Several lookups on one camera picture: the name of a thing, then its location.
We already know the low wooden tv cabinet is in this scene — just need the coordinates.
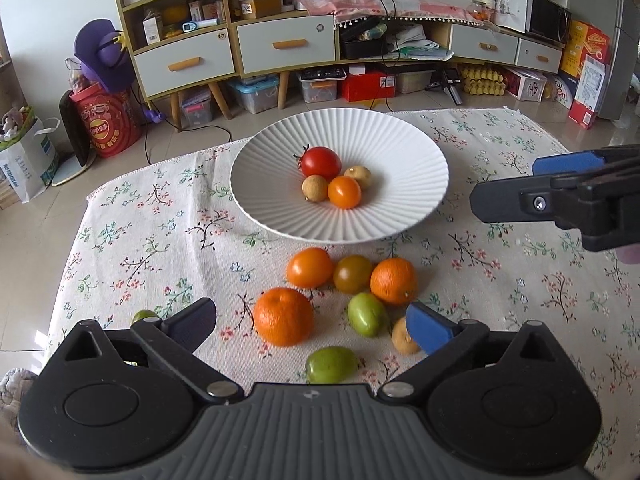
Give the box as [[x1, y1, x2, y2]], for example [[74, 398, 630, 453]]
[[334, 16, 563, 74]]

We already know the white microwave oven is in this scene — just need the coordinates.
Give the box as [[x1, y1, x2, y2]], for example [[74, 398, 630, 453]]
[[494, 0, 570, 44]]

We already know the orange red carton box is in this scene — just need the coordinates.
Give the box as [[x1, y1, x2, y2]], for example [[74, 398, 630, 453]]
[[560, 20, 610, 79]]

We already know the small orange cherry tomato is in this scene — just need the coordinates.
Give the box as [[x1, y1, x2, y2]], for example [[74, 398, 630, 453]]
[[328, 176, 361, 209]]

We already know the white paper shopping bag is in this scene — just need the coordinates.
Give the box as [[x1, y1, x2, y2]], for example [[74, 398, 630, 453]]
[[1, 117, 61, 204]]

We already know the red tomato with stem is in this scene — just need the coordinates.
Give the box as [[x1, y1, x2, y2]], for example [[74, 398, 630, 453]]
[[295, 146, 342, 182]]

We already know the large orange mandarin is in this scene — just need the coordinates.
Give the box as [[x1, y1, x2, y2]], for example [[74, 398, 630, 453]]
[[253, 287, 314, 347]]

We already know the yellow egg carton stack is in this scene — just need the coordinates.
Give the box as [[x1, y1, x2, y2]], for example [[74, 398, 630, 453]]
[[458, 64, 506, 96]]

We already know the pink cloth on cabinet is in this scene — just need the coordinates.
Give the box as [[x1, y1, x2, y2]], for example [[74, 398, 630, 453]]
[[293, 0, 482, 26]]

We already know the clear plastic storage box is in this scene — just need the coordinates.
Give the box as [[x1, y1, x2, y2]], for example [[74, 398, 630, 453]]
[[229, 75, 279, 115]]

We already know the red cardboard box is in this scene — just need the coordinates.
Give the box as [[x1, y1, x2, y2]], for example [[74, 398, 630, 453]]
[[341, 72, 396, 102]]

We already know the purple plush toy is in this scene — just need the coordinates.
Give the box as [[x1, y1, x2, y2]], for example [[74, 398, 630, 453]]
[[74, 18, 136, 93]]

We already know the floral tablecloth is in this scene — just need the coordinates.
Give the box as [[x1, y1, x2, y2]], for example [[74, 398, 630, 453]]
[[49, 110, 639, 479]]

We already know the olive brown tomato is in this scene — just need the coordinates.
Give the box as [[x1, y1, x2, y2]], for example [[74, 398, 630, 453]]
[[333, 255, 374, 295]]

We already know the checkered grey cushion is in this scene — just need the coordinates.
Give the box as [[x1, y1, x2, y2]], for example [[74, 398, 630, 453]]
[[0, 367, 38, 432]]

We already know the small orange mandarin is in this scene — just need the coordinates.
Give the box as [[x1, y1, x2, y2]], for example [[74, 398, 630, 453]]
[[370, 258, 418, 308]]

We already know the wooden drawer cabinet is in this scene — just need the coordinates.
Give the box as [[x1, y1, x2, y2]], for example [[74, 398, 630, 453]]
[[115, 0, 340, 129]]

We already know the black flat panel stand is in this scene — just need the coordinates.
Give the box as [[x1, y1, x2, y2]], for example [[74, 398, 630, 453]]
[[51, 90, 96, 186]]

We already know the tan longan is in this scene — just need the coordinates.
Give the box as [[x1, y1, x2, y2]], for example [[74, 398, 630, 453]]
[[344, 166, 373, 191], [390, 316, 420, 356], [302, 174, 329, 203]]

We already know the white ribbed plate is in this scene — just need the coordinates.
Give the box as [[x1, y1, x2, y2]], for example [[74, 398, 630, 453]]
[[230, 108, 449, 244]]

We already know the red snack bucket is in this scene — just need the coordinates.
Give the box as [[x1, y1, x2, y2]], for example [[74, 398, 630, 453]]
[[70, 82, 141, 158]]

